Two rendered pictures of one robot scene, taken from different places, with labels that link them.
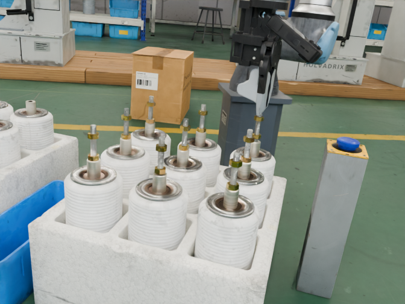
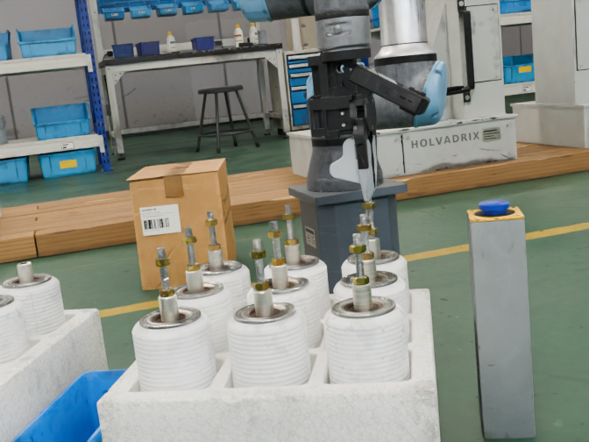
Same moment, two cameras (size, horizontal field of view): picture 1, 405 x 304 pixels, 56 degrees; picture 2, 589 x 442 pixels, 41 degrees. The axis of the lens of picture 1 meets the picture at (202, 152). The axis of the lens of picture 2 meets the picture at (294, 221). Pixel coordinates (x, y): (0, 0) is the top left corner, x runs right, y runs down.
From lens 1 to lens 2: 0.37 m
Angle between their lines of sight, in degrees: 12
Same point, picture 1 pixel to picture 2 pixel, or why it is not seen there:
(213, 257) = (358, 377)
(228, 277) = (385, 391)
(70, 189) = (146, 338)
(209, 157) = (313, 275)
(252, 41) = (336, 103)
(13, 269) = not seen: outside the picture
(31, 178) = (53, 374)
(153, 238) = (273, 375)
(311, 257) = (492, 381)
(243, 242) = (392, 347)
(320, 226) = (490, 330)
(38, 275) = not seen: outside the picture
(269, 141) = not seen: hidden behind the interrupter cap
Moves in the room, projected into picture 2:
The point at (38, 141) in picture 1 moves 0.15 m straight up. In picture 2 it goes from (46, 320) to (30, 225)
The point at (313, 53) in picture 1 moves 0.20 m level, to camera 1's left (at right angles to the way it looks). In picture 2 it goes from (417, 102) to (271, 118)
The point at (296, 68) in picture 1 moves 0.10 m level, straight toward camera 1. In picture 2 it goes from (400, 153) to (401, 157)
